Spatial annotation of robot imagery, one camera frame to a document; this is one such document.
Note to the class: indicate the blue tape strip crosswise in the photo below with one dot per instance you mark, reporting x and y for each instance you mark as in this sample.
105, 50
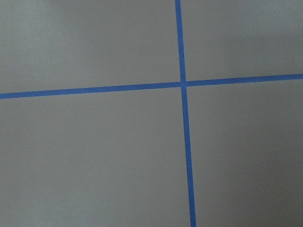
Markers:
193, 83

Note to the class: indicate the blue tape strip lengthwise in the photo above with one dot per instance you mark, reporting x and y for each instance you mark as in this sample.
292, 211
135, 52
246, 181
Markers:
184, 100

